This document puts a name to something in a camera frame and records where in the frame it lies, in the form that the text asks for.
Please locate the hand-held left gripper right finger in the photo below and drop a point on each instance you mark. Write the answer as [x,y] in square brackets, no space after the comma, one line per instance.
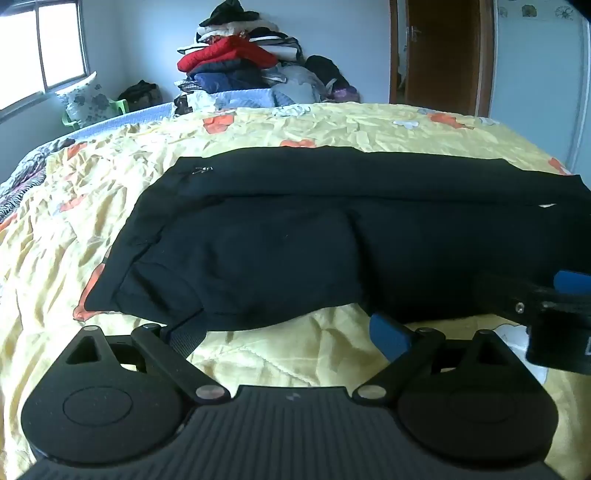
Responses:
[390,337]

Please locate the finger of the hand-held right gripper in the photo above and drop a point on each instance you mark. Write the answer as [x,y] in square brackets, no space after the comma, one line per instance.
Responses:
[503,295]
[572,282]

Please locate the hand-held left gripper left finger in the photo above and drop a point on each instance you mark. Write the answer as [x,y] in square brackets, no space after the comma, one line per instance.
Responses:
[185,342]

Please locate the black pants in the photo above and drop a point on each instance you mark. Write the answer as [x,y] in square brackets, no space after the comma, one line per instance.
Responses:
[286,240]

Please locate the yellow floral bed cover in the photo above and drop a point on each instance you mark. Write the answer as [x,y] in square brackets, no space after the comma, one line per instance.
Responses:
[92,221]

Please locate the white wardrobe with flower stickers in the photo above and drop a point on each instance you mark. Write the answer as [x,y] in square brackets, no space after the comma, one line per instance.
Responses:
[545,74]

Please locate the patterned grey bedsheet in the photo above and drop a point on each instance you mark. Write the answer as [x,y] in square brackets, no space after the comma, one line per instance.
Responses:
[32,170]

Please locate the green plastic chair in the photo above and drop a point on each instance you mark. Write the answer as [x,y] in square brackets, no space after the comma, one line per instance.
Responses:
[121,107]

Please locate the brown wooden door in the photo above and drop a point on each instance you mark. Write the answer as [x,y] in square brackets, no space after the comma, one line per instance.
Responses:
[438,55]

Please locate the light blue quilted blanket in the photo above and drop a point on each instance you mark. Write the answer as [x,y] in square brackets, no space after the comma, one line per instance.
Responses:
[240,98]

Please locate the black bag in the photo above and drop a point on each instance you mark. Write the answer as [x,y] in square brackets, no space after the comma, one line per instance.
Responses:
[141,94]

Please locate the floral pillow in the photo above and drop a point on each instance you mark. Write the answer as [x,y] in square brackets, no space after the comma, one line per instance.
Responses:
[85,98]

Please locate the dark cloth bundle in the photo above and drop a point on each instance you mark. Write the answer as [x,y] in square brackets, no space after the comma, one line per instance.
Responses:
[330,74]

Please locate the pile of clothes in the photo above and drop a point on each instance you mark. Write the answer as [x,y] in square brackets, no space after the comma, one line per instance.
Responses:
[235,60]

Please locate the window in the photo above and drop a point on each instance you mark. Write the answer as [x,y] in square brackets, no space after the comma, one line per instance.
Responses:
[41,46]

